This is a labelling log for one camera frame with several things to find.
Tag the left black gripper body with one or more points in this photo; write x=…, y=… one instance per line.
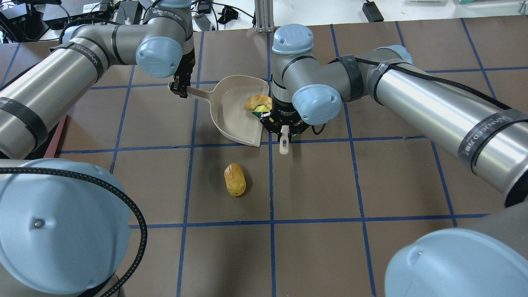
x=181, y=83

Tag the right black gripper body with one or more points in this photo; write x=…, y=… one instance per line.
x=282, y=116

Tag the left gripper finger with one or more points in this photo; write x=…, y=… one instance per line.
x=180, y=84

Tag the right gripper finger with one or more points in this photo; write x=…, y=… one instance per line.
x=288, y=135

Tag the beige plastic dustpan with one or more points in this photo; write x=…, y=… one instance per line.
x=227, y=106

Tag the beige hand brush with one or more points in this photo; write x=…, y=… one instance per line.
x=284, y=140

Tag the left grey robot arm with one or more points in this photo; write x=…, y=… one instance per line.
x=67, y=228

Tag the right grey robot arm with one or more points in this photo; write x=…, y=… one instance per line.
x=487, y=258

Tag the black lined trash bin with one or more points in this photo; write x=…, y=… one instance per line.
x=55, y=140

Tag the yellow green sponge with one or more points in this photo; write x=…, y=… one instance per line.
x=261, y=110

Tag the yellow potato toy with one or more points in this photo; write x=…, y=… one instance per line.
x=235, y=180

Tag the aluminium frame post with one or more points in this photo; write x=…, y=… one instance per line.
x=263, y=16

